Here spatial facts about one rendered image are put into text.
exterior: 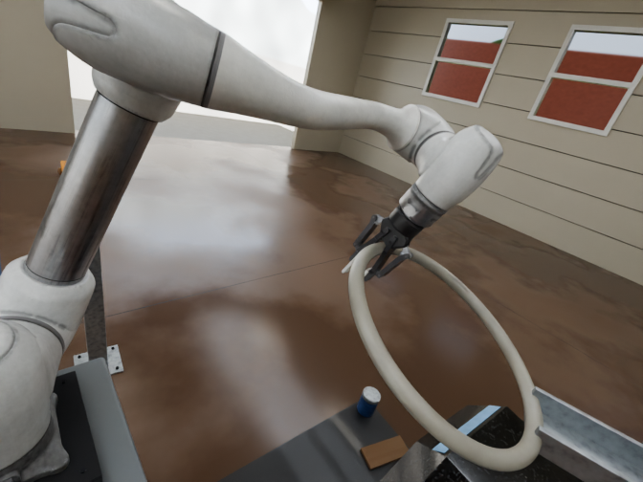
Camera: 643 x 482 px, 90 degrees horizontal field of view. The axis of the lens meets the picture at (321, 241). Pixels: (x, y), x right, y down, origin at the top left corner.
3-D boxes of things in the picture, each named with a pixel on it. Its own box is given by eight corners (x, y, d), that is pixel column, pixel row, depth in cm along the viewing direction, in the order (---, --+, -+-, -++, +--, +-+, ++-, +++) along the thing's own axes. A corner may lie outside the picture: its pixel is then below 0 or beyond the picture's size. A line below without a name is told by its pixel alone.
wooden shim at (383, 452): (398, 436, 173) (399, 434, 172) (410, 455, 165) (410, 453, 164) (360, 449, 161) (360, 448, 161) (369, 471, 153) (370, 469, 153)
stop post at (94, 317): (117, 345, 184) (107, 158, 138) (123, 371, 171) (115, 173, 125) (73, 357, 171) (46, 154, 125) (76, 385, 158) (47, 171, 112)
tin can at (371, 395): (366, 421, 176) (373, 405, 171) (353, 406, 182) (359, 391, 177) (377, 411, 183) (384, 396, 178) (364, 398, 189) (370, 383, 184)
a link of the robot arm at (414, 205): (437, 211, 63) (416, 231, 66) (454, 211, 70) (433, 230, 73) (408, 180, 66) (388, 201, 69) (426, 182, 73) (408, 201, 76)
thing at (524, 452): (528, 358, 84) (539, 352, 83) (543, 563, 44) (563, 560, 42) (391, 228, 93) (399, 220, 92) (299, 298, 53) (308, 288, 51)
